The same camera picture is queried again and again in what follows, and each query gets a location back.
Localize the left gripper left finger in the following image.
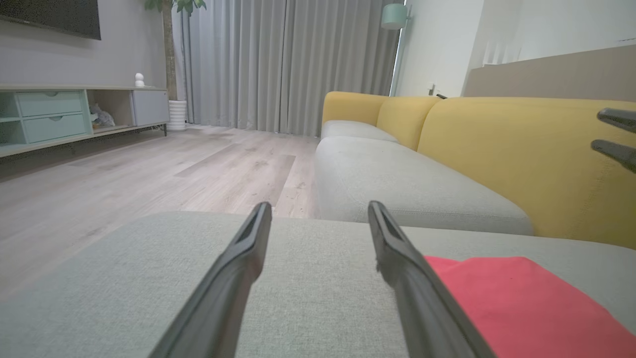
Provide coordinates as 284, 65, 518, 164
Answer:
149, 201, 273, 358

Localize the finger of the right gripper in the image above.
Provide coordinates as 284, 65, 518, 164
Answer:
596, 108, 636, 134
590, 139, 636, 175

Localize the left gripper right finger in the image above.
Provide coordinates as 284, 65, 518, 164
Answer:
368, 200, 497, 358

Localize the red and white basketball jersey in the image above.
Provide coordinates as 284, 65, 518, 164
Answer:
424, 256, 636, 358

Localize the large grey sofa seat cushion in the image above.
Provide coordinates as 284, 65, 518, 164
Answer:
0, 211, 636, 358

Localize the wide yellow sofa backrest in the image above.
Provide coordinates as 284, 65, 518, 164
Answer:
416, 96, 636, 250

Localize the white ribbed plant pot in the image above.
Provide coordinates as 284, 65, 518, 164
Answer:
166, 99, 188, 132

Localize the narrow yellow sofa backrest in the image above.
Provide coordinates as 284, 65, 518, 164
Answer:
376, 96, 442, 152

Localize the small grey sofa seat cushion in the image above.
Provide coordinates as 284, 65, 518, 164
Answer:
320, 119, 399, 146

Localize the grey plush toy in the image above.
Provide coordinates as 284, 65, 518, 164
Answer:
89, 103, 116, 128

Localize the grey curtain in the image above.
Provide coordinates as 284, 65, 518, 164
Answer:
171, 0, 406, 138

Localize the green indoor plant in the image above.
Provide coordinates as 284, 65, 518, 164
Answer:
144, 0, 207, 103

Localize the teal and grey tv cabinet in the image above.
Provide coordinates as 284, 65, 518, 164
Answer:
0, 85, 171, 159

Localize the black wall television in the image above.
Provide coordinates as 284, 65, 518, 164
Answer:
0, 0, 102, 41

